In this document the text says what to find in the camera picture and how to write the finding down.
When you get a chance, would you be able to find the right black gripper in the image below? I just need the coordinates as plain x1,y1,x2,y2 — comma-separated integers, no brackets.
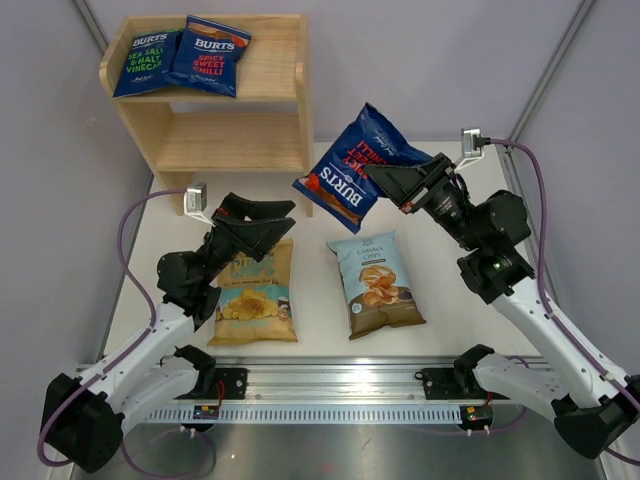
366,153,484,252

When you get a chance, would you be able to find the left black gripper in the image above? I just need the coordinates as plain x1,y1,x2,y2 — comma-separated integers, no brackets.
197,193,294,286

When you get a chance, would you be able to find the yellow kettle cooked chips bag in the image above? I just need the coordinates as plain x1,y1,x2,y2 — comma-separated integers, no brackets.
208,238,298,346

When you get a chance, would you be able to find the blue spicy sweet chilli bag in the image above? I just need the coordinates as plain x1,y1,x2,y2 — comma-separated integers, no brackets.
165,15,252,98

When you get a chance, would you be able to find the blue sea salt vinegar bag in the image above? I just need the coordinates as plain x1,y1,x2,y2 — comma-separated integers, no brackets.
113,29,182,98

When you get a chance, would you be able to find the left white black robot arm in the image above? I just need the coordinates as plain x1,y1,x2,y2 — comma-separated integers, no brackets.
36,186,295,473

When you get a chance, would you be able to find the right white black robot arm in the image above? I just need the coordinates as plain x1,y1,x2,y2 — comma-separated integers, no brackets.
364,154,639,459

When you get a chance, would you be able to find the wooden two-tier shelf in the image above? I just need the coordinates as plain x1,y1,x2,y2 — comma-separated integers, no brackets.
112,14,314,189

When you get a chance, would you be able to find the light blue cassava chips bag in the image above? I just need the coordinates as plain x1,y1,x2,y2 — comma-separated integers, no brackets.
327,231,426,340

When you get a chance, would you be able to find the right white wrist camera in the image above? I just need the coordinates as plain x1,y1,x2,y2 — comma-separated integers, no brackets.
454,128,487,171

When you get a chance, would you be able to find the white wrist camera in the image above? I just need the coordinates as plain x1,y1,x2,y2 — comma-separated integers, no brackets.
454,128,487,171
183,182,213,226

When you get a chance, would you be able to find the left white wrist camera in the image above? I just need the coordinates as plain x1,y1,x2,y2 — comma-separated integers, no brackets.
183,182,213,226

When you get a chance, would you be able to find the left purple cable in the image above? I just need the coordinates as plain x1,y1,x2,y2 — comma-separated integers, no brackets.
38,188,219,476

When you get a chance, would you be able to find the aluminium mounting rail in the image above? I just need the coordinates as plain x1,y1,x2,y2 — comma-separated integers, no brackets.
215,356,454,404

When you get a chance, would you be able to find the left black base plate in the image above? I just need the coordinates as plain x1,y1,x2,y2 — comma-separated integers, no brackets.
177,367,249,400

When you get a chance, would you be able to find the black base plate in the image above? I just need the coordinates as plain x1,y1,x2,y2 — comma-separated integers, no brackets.
413,367,508,401
177,367,249,400

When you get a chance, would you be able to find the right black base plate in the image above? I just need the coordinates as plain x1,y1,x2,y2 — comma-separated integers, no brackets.
413,367,508,401

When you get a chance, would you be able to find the white slotted cable duct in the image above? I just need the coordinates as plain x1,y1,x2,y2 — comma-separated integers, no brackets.
145,404,462,425

